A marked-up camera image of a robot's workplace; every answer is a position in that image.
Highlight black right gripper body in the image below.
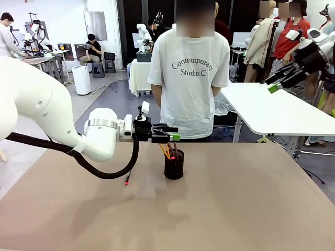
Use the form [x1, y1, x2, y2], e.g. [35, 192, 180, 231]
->
[292, 38, 329, 77]

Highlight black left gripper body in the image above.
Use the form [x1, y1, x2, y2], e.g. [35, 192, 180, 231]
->
[132, 117, 154, 143]

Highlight person's right forearm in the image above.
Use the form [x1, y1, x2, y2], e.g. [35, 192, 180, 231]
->
[152, 84, 163, 108]

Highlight black mesh pen holder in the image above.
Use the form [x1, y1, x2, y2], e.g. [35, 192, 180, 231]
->
[164, 150, 185, 180]

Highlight mannequin in red shirt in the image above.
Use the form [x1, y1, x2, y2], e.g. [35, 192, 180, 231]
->
[269, 0, 320, 100]

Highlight white side table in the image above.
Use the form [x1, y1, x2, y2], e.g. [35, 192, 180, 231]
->
[219, 82, 335, 143]

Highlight mannequin in beige coat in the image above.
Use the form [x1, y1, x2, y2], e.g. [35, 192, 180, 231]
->
[243, 0, 278, 83]

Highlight person in white printed T-shirt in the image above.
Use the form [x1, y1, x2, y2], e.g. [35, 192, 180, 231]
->
[147, 0, 231, 143]

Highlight table with cream cloth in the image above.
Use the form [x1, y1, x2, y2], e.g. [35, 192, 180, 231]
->
[128, 59, 153, 98]

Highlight metal stand base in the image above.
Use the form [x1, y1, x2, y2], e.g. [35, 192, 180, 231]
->
[284, 135, 335, 163]

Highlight white air purifier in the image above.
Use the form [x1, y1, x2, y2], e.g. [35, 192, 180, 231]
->
[72, 65, 93, 96]

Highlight seated person black clothes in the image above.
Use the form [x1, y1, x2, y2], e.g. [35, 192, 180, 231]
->
[79, 33, 103, 66]

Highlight grey workbench desk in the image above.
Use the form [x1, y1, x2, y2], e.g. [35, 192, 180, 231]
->
[20, 49, 71, 86]

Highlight background person white sweatshirt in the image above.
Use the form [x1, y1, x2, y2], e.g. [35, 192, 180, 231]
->
[0, 12, 26, 59]

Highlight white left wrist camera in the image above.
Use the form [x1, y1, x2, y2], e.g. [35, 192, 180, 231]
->
[137, 101, 151, 122]

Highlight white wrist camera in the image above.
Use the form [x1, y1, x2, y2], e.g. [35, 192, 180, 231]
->
[137, 101, 151, 122]
[284, 28, 304, 42]

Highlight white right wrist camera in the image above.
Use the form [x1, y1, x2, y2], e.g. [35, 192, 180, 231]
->
[284, 28, 304, 42]

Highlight black floor cable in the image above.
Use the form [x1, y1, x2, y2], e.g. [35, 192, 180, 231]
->
[91, 79, 129, 95]

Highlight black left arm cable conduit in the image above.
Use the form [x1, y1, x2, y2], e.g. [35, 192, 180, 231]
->
[5, 132, 140, 181]

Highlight silver wall panel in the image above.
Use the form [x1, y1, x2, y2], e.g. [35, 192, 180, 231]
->
[83, 10, 108, 42]

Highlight background robot with black cables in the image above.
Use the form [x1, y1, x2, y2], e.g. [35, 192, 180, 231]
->
[25, 12, 51, 58]

